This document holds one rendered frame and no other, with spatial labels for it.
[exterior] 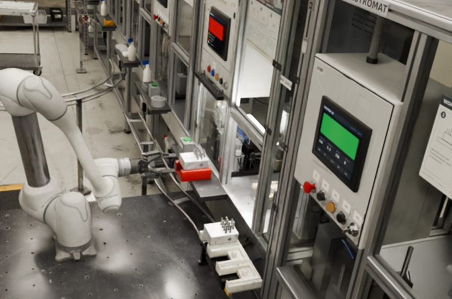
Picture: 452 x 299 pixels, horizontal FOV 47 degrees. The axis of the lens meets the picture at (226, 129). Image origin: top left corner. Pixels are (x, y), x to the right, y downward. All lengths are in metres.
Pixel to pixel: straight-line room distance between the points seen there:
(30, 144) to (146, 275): 0.76
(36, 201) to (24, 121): 0.40
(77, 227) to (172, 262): 0.46
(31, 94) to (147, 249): 0.93
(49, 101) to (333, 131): 1.09
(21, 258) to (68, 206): 0.33
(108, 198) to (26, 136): 0.44
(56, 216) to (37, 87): 0.63
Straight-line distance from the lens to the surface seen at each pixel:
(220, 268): 2.12
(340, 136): 1.55
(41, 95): 2.07
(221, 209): 3.13
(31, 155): 2.37
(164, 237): 2.60
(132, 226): 2.67
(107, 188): 2.36
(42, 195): 2.46
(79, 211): 2.37
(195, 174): 2.59
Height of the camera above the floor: 2.24
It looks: 25 degrees down
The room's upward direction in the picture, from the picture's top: 6 degrees clockwise
